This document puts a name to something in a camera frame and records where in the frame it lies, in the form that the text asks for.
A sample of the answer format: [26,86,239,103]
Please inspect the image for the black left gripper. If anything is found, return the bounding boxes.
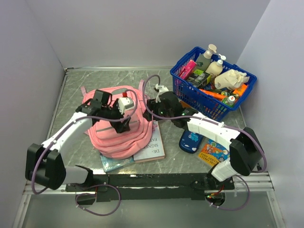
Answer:
[101,98,131,133]

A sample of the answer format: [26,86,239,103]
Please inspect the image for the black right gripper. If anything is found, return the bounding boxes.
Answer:
[143,98,174,122]

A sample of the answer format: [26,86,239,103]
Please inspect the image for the pink school backpack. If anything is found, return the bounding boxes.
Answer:
[85,80,153,160]

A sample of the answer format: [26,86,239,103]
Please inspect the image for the white book pink flowers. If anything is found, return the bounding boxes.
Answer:
[133,121,165,163]

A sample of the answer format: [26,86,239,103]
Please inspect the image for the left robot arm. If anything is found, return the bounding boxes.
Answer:
[25,90,138,194]

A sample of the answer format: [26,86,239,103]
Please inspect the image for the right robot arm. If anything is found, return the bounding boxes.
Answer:
[144,91,266,189]

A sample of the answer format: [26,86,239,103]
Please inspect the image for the beige cloth bag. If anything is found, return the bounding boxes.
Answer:
[214,69,250,91]

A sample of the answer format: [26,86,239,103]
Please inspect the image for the orange snack pack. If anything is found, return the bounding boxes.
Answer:
[233,84,247,97]

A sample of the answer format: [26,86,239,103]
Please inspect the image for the blue plastic basket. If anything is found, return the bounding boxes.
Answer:
[170,47,257,122]

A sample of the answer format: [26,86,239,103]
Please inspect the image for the pink box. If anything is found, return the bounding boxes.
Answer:
[178,60,197,79]

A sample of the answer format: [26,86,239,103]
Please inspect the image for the black green box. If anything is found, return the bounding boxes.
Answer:
[187,69,211,88]

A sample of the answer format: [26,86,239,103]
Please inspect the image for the blue pencil case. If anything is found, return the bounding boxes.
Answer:
[179,130,204,154]

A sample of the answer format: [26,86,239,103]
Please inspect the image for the orange packet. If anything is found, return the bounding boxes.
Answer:
[200,89,227,100]

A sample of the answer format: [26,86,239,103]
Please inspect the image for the grey pump bottle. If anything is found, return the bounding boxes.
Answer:
[196,44,217,72]

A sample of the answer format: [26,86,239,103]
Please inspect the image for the teal hardcover book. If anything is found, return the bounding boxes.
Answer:
[100,154,134,173]

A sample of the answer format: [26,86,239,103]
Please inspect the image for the cream pump bottle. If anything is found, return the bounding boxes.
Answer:
[206,54,227,78]

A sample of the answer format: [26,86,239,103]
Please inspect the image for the green bottle red cap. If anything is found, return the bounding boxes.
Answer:
[221,95,238,107]

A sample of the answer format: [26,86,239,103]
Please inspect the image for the yellow children's book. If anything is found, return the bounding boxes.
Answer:
[198,139,230,167]

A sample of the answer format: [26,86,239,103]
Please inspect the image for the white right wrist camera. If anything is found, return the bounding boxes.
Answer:
[154,84,169,95]

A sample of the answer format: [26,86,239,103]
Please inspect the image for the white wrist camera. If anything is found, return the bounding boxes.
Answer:
[117,92,134,115]
[154,84,169,95]

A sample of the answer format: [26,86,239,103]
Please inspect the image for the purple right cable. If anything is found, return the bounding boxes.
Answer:
[143,75,268,211]

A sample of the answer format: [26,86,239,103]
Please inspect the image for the purple cable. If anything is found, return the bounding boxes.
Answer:
[30,89,140,216]
[143,75,268,211]

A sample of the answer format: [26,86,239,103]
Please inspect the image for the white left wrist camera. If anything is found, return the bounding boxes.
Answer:
[117,92,134,115]

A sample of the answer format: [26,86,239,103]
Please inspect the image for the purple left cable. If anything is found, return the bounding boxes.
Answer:
[30,89,140,216]

